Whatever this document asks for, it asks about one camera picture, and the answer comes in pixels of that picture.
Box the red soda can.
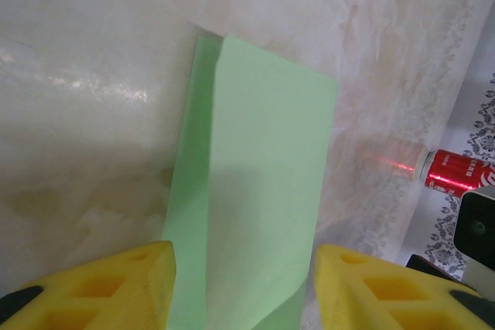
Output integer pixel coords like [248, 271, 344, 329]
[415, 148, 495, 198]

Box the light green paper sheet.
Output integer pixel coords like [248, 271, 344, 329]
[160, 34, 340, 330]

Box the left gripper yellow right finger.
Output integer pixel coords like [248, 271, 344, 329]
[316, 244, 495, 330]

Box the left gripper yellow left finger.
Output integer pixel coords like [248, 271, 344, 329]
[0, 240, 178, 330]

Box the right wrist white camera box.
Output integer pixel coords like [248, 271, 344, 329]
[452, 185, 495, 296]

